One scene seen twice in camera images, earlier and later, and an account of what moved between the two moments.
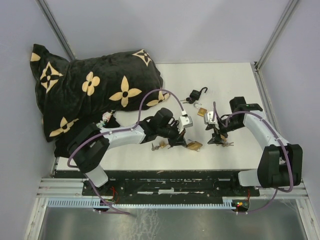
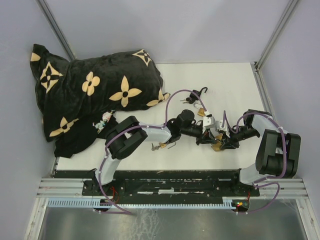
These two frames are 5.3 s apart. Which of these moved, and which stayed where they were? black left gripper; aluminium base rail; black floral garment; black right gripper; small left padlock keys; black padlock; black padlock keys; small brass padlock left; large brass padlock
Moved: black right gripper; black left gripper; large brass padlock
Stayed: small left padlock keys; aluminium base rail; black padlock; black floral garment; small brass padlock left; black padlock keys
